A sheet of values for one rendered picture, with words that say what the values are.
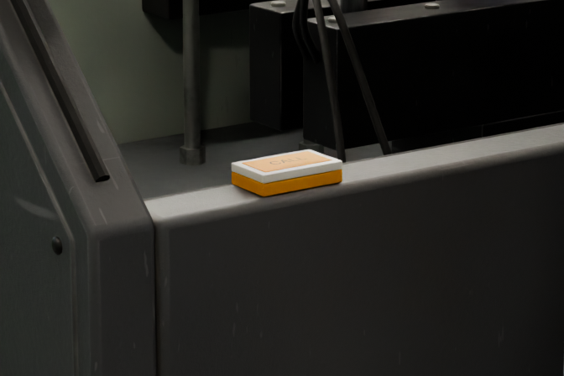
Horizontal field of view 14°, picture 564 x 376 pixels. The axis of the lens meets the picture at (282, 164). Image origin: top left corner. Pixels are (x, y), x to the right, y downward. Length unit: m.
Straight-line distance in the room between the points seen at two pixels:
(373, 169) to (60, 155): 0.18
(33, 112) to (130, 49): 0.60
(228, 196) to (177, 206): 0.03
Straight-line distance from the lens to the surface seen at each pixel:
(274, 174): 1.13
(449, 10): 1.46
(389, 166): 1.19
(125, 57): 1.71
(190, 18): 1.63
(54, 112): 1.11
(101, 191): 1.09
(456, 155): 1.22
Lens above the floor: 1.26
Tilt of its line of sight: 15 degrees down
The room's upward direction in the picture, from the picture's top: straight up
